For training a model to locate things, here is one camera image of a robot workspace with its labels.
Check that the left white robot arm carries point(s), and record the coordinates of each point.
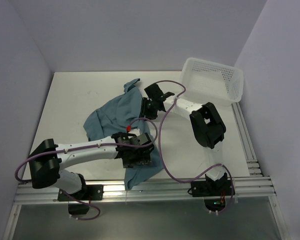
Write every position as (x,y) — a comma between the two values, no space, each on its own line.
(49,161)

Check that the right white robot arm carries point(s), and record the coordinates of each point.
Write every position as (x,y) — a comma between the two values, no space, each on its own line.
(209,131)

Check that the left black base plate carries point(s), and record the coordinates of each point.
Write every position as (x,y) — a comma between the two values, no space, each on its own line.
(93,192)

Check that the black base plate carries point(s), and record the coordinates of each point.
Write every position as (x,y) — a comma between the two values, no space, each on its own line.
(93,192)
(210,188)

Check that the white perforated plastic basket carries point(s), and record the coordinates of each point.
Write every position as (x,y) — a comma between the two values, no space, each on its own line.
(207,81)

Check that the teal blue t shirt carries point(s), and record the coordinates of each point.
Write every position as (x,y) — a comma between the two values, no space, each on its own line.
(114,117)

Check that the aluminium rail frame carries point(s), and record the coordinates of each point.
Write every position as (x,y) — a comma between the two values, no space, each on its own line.
(256,185)

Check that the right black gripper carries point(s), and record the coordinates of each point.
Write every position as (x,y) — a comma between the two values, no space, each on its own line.
(144,111)

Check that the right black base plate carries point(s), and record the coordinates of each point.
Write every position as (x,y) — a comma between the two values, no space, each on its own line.
(210,188)

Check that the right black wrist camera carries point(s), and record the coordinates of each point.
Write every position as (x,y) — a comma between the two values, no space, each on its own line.
(153,91)

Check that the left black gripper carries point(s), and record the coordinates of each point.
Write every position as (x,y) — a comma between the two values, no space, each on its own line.
(143,159)

